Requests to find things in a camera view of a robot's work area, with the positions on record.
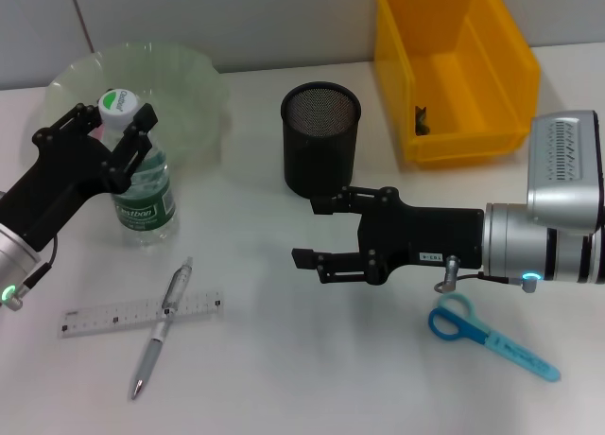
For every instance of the green plastic wrapper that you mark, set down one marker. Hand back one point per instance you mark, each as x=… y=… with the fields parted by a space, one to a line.
x=422 y=123

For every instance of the clear water bottle green label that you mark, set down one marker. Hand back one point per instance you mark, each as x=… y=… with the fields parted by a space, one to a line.
x=146 y=208

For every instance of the grey silver ballpoint pen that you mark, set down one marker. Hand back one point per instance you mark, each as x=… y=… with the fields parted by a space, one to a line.
x=158 y=335

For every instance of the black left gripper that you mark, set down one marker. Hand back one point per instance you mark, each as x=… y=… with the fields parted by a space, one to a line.
x=61 y=179

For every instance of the black mesh pen holder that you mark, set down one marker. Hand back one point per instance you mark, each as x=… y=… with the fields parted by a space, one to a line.
x=319 y=156

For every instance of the translucent green fruit plate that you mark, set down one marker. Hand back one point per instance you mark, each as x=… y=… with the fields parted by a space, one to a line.
x=189 y=104

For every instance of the clear plastic ruler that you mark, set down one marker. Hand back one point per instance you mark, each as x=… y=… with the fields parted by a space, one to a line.
x=108 y=317

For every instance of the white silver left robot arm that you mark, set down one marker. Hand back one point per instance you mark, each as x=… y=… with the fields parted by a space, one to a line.
x=14 y=269

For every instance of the yellow plastic bin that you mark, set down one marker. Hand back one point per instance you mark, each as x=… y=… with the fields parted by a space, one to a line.
x=454 y=75

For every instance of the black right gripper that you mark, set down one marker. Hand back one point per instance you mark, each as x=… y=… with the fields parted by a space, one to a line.
x=425 y=236

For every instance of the blue capped scissors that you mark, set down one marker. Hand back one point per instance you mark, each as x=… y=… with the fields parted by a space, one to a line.
x=515 y=352

